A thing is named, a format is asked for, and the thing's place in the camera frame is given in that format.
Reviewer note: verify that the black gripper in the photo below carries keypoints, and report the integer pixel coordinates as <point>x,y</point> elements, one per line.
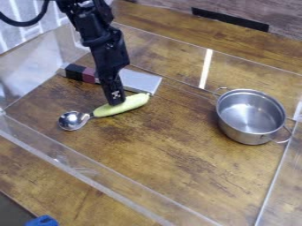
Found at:
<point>111,58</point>

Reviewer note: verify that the spoon with yellow handle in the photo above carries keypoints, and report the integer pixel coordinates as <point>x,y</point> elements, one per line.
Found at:
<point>74,120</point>

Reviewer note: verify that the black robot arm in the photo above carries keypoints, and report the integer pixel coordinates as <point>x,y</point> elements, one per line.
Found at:
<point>91,18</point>

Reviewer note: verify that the silver metal pot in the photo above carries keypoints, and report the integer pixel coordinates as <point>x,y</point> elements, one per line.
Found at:
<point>252,117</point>

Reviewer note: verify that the blue object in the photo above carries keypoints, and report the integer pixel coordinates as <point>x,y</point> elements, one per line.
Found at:
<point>43,220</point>

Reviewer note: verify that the clear acrylic triangular bracket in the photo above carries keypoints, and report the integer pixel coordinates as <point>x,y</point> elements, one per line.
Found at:
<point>78,39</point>

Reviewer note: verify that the black wall strip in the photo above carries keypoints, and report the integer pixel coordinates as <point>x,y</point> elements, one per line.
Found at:
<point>230,19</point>

